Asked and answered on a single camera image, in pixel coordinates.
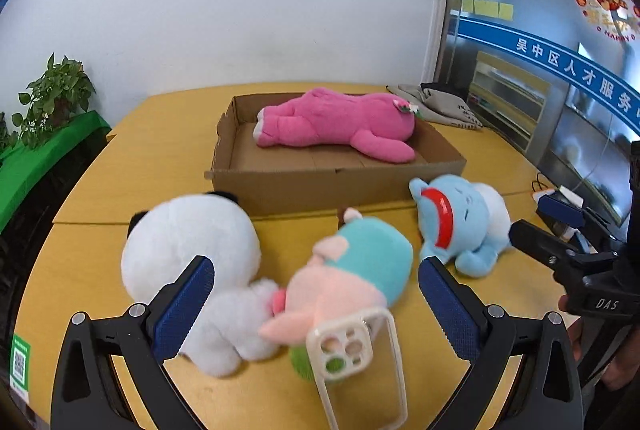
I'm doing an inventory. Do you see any grey cloth bag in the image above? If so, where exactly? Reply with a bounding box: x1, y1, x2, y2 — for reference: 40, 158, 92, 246
387, 84, 483, 131

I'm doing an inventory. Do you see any pink and teal plush toy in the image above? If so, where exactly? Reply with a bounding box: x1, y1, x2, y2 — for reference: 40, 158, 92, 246
257, 207, 415, 383

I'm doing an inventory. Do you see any clear white phone case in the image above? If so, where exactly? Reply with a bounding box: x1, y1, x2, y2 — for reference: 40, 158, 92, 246
306, 307, 407, 430

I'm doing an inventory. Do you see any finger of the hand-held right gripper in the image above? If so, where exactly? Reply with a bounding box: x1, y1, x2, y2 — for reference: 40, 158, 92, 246
536, 192, 587, 231
509, 219, 598, 283

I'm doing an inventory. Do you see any person's right hand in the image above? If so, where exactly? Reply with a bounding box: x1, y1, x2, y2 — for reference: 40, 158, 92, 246
559, 296, 585, 362

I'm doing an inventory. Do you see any small white box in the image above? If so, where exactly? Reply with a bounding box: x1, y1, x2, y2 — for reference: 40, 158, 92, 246
532, 187, 585, 211

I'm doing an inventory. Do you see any blue plush toy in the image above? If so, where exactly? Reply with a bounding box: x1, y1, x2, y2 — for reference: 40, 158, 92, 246
409, 175, 512, 278

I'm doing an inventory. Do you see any magenta plush toy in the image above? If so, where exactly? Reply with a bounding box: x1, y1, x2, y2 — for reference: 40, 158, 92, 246
254, 87, 418, 163

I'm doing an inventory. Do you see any green table cloth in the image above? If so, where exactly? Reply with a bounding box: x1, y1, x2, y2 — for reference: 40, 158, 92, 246
0, 111, 112, 231

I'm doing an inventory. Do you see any blue window banner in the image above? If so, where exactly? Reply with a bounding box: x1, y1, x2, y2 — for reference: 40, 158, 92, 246
457, 17, 640, 133

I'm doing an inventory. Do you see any black cloth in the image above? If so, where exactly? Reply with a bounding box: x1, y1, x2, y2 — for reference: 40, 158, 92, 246
420, 82, 463, 103

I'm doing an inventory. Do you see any white panda plush toy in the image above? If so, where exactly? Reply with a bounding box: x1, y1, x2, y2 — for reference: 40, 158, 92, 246
121, 191, 278, 378

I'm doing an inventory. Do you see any yellow wooden desktop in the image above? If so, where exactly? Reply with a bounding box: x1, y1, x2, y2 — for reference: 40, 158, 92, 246
22, 82, 576, 430

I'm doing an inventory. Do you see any green code sticker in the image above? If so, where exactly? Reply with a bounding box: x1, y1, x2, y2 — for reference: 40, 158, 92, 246
9, 335, 32, 398

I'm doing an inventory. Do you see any small green potted plant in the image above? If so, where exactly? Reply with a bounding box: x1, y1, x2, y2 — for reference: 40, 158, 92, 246
0, 112, 22, 157

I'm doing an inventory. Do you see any large green potted plant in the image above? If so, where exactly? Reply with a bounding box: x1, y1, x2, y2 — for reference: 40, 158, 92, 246
12, 54, 97, 147

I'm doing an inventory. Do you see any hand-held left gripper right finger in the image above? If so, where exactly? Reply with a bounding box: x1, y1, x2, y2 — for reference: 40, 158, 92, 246
419, 256, 586, 430

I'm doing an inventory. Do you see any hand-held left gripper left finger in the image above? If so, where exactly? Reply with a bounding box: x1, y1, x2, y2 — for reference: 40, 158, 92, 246
50, 255, 216, 430

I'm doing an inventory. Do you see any brown cardboard box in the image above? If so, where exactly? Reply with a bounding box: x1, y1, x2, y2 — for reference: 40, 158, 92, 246
204, 92, 467, 215

